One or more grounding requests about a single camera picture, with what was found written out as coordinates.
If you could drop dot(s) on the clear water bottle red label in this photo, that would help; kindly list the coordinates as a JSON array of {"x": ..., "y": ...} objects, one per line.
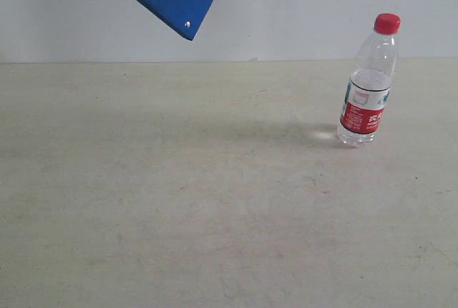
[{"x": 370, "y": 83}]

